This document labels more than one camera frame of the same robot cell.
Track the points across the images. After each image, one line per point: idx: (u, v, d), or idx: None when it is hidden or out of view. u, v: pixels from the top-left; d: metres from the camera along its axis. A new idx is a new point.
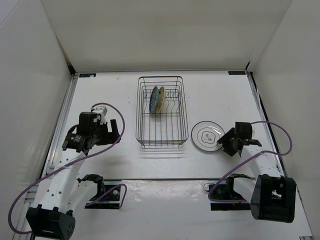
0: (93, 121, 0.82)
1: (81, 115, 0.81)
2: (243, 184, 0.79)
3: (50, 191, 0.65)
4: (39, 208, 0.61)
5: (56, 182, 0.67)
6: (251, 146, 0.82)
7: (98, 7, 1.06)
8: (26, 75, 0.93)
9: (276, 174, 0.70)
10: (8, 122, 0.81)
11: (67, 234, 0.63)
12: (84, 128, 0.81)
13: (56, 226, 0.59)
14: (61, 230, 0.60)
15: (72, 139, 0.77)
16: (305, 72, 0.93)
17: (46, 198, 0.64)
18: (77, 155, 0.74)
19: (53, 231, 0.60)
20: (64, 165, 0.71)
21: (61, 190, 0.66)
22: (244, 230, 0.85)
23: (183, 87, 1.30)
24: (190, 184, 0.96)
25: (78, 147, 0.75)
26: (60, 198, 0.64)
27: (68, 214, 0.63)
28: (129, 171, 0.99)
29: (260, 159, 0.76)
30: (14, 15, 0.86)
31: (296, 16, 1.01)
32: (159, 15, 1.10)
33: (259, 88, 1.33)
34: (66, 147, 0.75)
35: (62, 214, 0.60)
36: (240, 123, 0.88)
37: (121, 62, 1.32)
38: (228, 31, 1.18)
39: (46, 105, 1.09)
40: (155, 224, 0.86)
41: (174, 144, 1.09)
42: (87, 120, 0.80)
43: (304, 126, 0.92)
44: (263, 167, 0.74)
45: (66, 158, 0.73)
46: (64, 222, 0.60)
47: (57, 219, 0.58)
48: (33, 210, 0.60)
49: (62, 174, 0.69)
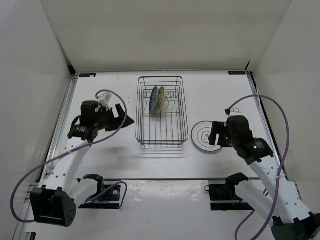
0: (95, 111, 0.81)
1: (83, 106, 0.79)
2: (248, 194, 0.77)
3: (54, 173, 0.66)
4: (43, 188, 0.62)
5: (61, 166, 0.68)
6: (264, 162, 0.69)
7: (98, 7, 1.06)
8: (26, 75, 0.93)
9: (305, 212, 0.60)
10: (8, 123, 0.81)
11: (68, 219, 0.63)
12: (86, 119, 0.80)
13: (58, 205, 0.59)
14: (62, 211, 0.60)
15: (77, 129, 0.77)
16: (305, 72, 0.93)
17: (50, 179, 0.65)
18: (81, 142, 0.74)
19: (55, 211, 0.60)
20: (69, 150, 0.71)
21: (66, 173, 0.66)
22: (244, 231, 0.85)
23: (183, 87, 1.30)
24: (190, 184, 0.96)
25: (83, 136, 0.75)
26: (64, 179, 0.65)
27: (70, 198, 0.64)
28: (130, 171, 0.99)
29: (282, 190, 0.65)
30: (14, 15, 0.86)
31: (296, 16, 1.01)
32: (159, 15, 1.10)
33: (259, 88, 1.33)
34: (71, 135, 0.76)
35: (65, 195, 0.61)
36: (236, 123, 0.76)
37: (121, 62, 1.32)
38: (228, 31, 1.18)
39: (46, 105, 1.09)
40: (154, 224, 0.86)
41: (173, 144, 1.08)
42: (89, 110, 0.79)
43: (304, 126, 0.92)
44: (289, 204, 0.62)
45: (71, 145, 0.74)
46: (67, 203, 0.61)
47: (61, 196, 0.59)
48: (38, 190, 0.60)
49: (67, 158, 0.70)
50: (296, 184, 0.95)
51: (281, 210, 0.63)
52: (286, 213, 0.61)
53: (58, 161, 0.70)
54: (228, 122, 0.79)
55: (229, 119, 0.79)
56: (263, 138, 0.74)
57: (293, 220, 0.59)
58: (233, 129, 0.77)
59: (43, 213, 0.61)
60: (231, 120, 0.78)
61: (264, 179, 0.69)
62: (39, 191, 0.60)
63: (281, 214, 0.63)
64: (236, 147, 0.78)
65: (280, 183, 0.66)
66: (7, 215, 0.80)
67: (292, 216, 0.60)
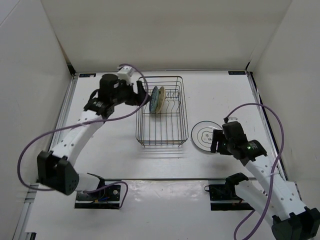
0: (114, 86, 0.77)
1: (102, 79, 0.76)
2: (250, 194, 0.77)
3: (63, 142, 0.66)
4: (50, 154, 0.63)
5: (71, 136, 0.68)
6: (258, 161, 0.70)
7: (98, 7, 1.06)
8: (26, 75, 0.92)
9: (301, 207, 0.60)
10: (8, 123, 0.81)
11: (69, 189, 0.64)
12: (104, 94, 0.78)
13: (60, 173, 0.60)
14: (64, 180, 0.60)
15: (94, 103, 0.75)
16: (305, 72, 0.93)
17: (58, 146, 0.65)
18: (95, 117, 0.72)
19: (57, 179, 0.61)
20: (81, 122, 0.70)
21: (74, 143, 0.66)
22: (243, 231, 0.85)
23: (183, 87, 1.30)
24: (190, 184, 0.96)
25: (97, 111, 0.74)
26: (71, 149, 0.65)
27: (74, 169, 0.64)
28: (130, 171, 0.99)
29: (277, 186, 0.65)
30: (14, 15, 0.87)
31: (296, 16, 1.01)
32: (158, 15, 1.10)
33: (259, 88, 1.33)
34: (87, 108, 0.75)
35: (69, 165, 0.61)
36: (230, 127, 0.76)
37: (121, 62, 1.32)
38: (227, 31, 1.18)
39: (46, 105, 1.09)
40: (154, 224, 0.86)
41: (173, 144, 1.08)
42: (107, 86, 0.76)
43: (304, 126, 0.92)
44: (284, 200, 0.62)
45: (85, 118, 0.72)
46: (69, 173, 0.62)
47: (64, 165, 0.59)
48: (44, 154, 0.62)
49: (78, 130, 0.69)
50: (296, 184, 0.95)
51: (278, 207, 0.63)
52: (282, 208, 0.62)
53: (70, 131, 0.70)
54: (222, 127, 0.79)
55: (223, 124, 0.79)
56: (256, 140, 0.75)
57: (289, 215, 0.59)
58: (226, 132, 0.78)
59: (47, 178, 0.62)
60: (225, 125, 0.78)
61: (259, 178, 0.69)
62: (46, 156, 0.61)
63: (278, 211, 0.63)
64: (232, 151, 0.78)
65: (274, 180, 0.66)
66: (7, 215, 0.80)
67: (287, 211, 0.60)
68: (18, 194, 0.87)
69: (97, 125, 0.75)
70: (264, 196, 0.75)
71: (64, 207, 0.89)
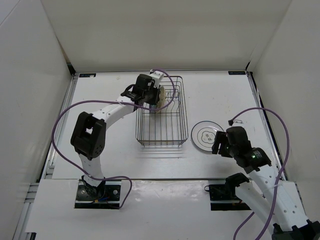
0: (147, 84, 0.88)
1: (140, 76, 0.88)
2: (252, 200, 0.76)
3: (102, 110, 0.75)
4: (91, 115, 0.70)
5: (109, 108, 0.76)
6: (262, 171, 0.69)
7: (98, 7, 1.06)
8: (26, 75, 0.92)
9: (302, 219, 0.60)
10: (8, 123, 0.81)
11: (95, 152, 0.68)
12: (138, 88, 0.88)
13: (95, 131, 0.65)
14: (96, 139, 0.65)
15: (129, 93, 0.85)
16: (305, 72, 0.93)
17: (97, 112, 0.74)
18: (130, 101, 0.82)
19: (90, 138, 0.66)
20: (119, 101, 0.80)
21: (111, 113, 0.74)
22: (243, 231, 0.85)
23: (183, 87, 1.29)
24: (190, 184, 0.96)
25: (132, 99, 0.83)
26: (107, 117, 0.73)
27: (105, 134, 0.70)
28: (130, 171, 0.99)
29: (280, 197, 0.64)
30: (14, 15, 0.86)
31: (296, 16, 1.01)
32: (158, 15, 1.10)
33: (259, 88, 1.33)
34: (123, 95, 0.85)
35: (104, 127, 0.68)
36: (235, 133, 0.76)
37: (121, 62, 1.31)
38: (227, 32, 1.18)
39: (46, 105, 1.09)
40: (154, 224, 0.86)
41: (173, 143, 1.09)
42: (142, 82, 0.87)
43: (304, 126, 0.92)
44: (287, 212, 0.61)
45: (121, 100, 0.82)
46: (102, 135, 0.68)
47: (101, 124, 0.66)
48: (84, 115, 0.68)
49: (115, 106, 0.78)
50: (296, 184, 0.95)
51: (280, 218, 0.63)
52: (284, 221, 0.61)
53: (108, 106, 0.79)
54: (227, 133, 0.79)
55: (227, 130, 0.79)
56: (260, 147, 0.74)
57: (291, 228, 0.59)
58: (231, 138, 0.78)
59: (81, 136, 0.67)
60: (229, 130, 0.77)
61: (262, 188, 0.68)
62: (86, 115, 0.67)
63: (280, 221, 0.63)
64: (236, 157, 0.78)
65: (278, 191, 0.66)
66: (7, 215, 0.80)
67: (290, 224, 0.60)
68: (18, 193, 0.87)
69: (126, 112, 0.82)
70: (266, 201, 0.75)
71: (64, 208, 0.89)
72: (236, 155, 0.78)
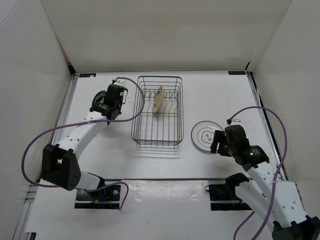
0: (119, 93, 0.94)
1: (110, 87, 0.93)
2: (252, 198, 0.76)
3: (70, 136, 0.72)
4: (57, 146, 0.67)
5: (77, 132, 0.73)
6: (260, 168, 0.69)
7: (98, 7, 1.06)
8: (25, 75, 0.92)
9: (301, 215, 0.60)
10: (8, 123, 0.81)
11: (71, 185, 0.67)
12: (110, 99, 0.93)
13: (66, 163, 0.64)
14: (68, 172, 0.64)
15: (100, 106, 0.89)
16: (305, 72, 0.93)
17: (64, 141, 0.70)
18: (100, 117, 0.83)
19: (60, 173, 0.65)
20: (88, 121, 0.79)
21: (80, 138, 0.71)
22: (243, 231, 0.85)
23: (183, 87, 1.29)
24: (190, 184, 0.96)
25: (103, 110, 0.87)
26: (77, 143, 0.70)
27: (77, 164, 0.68)
28: (129, 171, 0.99)
29: (279, 194, 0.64)
30: (14, 15, 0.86)
31: (296, 16, 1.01)
32: (158, 15, 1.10)
33: (259, 88, 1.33)
34: (92, 110, 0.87)
35: (73, 157, 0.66)
36: (233, 131, 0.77)
37: (121, 62, 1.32)
38: (227, 32, 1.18)
39: (46, 105, 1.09)
40: (154, 224, 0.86)
41: (169, 144, 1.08)
42: (114, 92, 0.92)
43: (304, 126, 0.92)
44: (286, 208, 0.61)
45: (90, 117, 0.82)
46: (74, 166, 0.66)
47: (70, 156, 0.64)
48: (51, 147, 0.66)
49: (83, 128, 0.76)
50: (296, 184, 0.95)
51: (279, 215, 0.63)
52: (283, 216, 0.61)
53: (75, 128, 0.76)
54: (226, 131, 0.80)
55: (226, 128, 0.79)
56: (259, 145, 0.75)
57: (290, 224, 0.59)
58: (229, 136, 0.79)
59: (51, 170, 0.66)
60: (228, 128, 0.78)
61: (261, 184, 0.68)
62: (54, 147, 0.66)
63: (279, 218, 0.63)
64: (234, 155, 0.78)
65: (276, 187, 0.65)
66: (7, 215, 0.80)
67: (289, 220, 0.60)
68: (18, 193, 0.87)
69: (98, 128, 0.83)
70: (265, 200, 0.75)
71: (64, 207, 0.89)
72: (234, 153, 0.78)
